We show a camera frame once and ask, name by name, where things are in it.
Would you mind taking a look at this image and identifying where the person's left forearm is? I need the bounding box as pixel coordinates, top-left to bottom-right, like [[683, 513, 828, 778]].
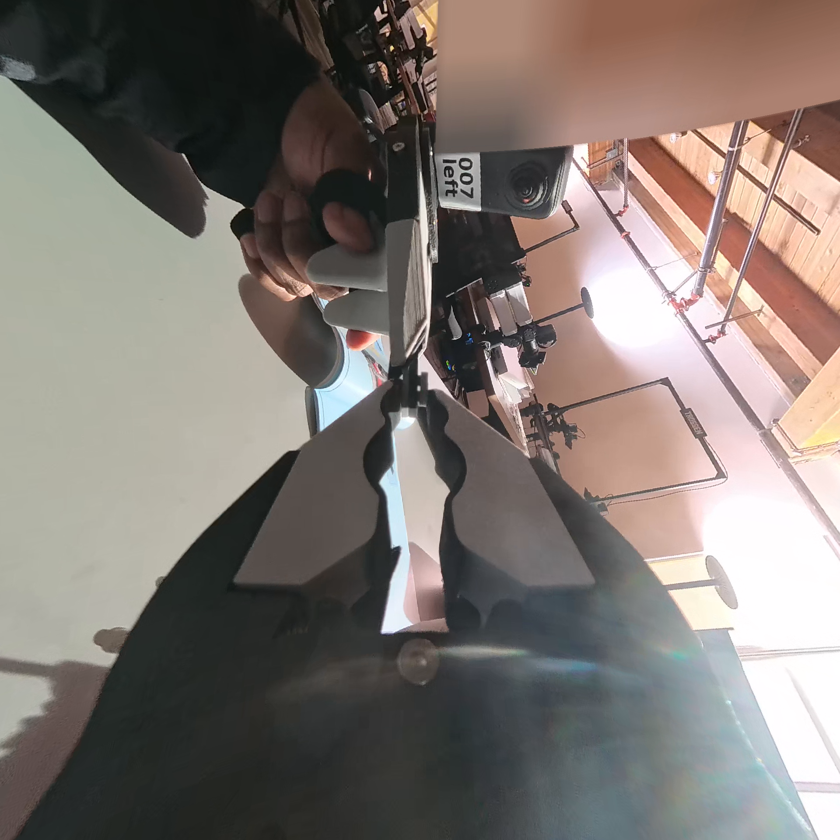
[[0, 0, 329, 204]]

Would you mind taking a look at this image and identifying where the metal ceiling pipe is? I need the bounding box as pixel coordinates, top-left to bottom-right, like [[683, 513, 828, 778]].
[[722, 108, 805, 322], [694, 121, 749, 296]]

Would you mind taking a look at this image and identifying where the black floor lamp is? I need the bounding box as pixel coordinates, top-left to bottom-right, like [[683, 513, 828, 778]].
[[646, 554, 739, 611], [525, 287, 595, 329]]

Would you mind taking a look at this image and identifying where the blue instruction booklet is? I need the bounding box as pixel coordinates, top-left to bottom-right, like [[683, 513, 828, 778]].
[[305, 328, 454, 634]]

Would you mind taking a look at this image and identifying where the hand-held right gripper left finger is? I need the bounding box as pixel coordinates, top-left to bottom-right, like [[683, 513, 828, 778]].
[[231, 381, 403, 605]]

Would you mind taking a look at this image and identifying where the black storage rack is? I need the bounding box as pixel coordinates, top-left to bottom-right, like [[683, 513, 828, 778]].
[[433, 210, 526, 303]]

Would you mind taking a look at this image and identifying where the person's left hand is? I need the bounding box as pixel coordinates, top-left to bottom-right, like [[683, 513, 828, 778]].
[[238, 79, 385, 353]]

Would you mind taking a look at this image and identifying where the grey desk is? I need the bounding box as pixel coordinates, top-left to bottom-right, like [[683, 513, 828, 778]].
[[0, 75, 493, 788]]

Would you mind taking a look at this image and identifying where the black frame stand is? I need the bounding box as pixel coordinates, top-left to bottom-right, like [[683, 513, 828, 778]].
[[551, 377, 728, 506]]

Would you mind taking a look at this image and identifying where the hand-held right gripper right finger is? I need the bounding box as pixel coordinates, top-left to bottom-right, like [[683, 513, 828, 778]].
[[427, 388, 597, 624]]

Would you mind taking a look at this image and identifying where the black camera rig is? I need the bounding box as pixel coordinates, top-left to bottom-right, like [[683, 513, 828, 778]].
[[505, 322, 559, 370]]

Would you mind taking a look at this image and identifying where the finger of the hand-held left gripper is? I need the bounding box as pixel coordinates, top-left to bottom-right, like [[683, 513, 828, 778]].
[[386, 218, 441, 367]]

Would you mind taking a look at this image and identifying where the black toy brick plate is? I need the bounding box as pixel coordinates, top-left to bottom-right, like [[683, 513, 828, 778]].
[[392, 367, 431, 424]]

